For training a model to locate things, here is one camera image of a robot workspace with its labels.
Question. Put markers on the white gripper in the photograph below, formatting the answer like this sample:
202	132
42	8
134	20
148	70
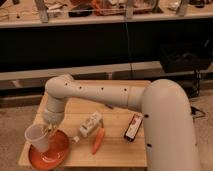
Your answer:
52	120

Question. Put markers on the white ceramic cup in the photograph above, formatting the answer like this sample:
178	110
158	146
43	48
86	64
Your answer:
38	137

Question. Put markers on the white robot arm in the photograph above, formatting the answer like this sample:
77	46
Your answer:
170	138

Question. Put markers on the orange ceramic bowl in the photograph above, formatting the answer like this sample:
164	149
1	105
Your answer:
57	153

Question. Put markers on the small clear bottle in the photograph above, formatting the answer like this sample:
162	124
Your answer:
89	126

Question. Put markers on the orange carrot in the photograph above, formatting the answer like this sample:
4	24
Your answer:
98	140

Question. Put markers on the wooden cutting board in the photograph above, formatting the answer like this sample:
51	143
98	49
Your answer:
114	152

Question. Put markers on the small blue-grey block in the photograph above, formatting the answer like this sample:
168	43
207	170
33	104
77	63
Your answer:
109	106

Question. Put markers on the dark red box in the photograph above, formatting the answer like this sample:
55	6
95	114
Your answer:
133	127

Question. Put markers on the long wooden bench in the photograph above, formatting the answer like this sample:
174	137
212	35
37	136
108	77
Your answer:
41	13

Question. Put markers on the black box on shelf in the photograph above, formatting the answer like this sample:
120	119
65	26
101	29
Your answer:
183	57

